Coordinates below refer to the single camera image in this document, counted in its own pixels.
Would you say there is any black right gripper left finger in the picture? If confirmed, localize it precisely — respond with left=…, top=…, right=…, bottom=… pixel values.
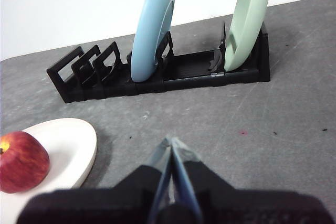
left=17, top=136, right=173, bottom=224

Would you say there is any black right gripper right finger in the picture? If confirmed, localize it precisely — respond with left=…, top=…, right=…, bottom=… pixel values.
left=170, top=136, right=331, bottom=224

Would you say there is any pale yellow cream plate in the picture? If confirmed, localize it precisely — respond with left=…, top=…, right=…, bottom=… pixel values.
left=0, top=118, right=98, bottom=224

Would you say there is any red yellow apple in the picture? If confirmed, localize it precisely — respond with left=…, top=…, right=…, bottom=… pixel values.
left=0, top=131, right=50, bottom=194

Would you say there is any black plate rack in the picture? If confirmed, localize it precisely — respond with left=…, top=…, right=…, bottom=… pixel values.
left=46, top=22, right=271, bottom=104

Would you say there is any blue plate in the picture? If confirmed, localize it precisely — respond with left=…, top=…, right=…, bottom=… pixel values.
left=130, top=0, right=176, bottom=83

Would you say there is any green plate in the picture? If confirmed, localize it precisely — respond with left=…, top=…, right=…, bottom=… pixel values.
left=224, top=0, right=274, bottom=72

